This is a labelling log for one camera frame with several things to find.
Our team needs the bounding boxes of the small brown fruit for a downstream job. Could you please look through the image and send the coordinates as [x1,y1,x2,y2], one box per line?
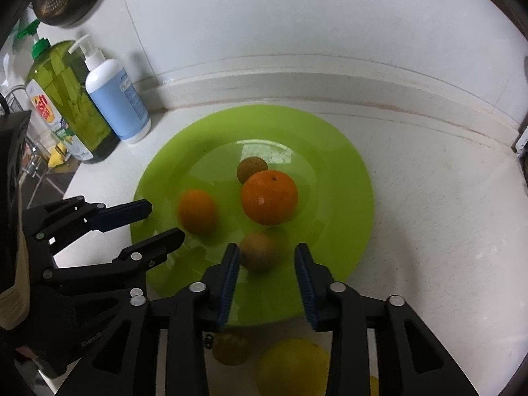
[239,232,279,273]

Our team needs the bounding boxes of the green plate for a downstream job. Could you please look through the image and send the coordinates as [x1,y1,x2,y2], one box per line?
[130,105,375,326]

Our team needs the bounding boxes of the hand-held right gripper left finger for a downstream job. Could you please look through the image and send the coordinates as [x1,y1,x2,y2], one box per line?
[53,243,242,396]

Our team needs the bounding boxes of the yellow sponge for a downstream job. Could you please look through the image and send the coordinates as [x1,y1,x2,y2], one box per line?
[49,142,70,169]

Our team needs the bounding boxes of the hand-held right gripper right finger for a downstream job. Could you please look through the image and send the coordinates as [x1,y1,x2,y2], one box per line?
[294,243,481,396]

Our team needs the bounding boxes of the large orange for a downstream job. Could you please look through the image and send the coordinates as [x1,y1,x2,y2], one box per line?
[240,170,299,227]

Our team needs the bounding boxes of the small orange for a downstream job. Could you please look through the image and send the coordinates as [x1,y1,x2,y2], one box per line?
[177,189,218,236]

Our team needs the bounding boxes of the steel sink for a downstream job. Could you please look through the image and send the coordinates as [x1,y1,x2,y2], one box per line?
[18,165,79,211]

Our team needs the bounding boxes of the white pump bottle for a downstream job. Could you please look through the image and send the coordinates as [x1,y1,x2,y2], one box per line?
[68,34,152,145]

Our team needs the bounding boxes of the green dish soap bottle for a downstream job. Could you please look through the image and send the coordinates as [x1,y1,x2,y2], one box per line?
[14,20,121,164]

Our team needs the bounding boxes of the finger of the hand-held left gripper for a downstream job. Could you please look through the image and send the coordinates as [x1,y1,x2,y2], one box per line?
[43,228,185,284]
[22,197,152,253]

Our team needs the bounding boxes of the small steel faucet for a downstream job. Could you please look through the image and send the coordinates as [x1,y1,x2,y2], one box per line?
[20,138,52,180]

